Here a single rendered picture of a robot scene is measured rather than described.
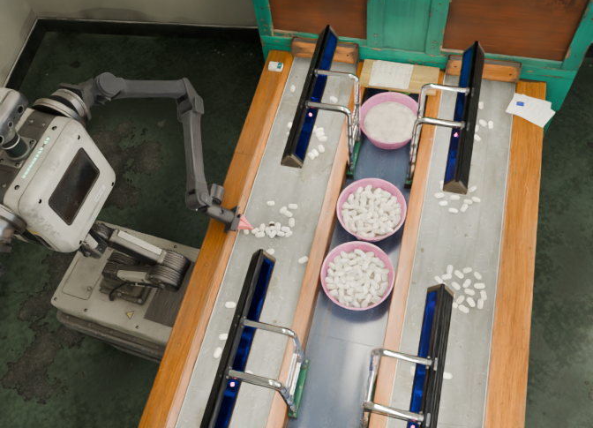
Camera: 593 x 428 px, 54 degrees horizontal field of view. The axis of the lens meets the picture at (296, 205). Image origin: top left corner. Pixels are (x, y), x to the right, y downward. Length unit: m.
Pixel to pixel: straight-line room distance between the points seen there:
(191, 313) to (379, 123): 1.10
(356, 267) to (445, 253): 0.33
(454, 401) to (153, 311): 1.25
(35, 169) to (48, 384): 1.60
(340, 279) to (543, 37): 1.24
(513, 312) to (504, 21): 1.11
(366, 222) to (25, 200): 1.22
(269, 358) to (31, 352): 1.52
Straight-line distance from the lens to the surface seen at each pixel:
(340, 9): 2.56
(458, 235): 2.28
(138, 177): 3.48
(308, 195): 2.34
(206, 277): 2.23
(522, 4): 2.46
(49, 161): 1.80
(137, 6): 4.02
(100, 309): 2.65
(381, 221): 2.28
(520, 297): 2.20
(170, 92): 2.26
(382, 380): 2.05
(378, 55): 2.69
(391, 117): 2.55
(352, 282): 2.17
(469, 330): 2.15
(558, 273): 3.14
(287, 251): 2.24
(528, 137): 2.53
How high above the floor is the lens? 2.77
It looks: 61 degrees down
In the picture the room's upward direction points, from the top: 11 degrees counter-clockwise
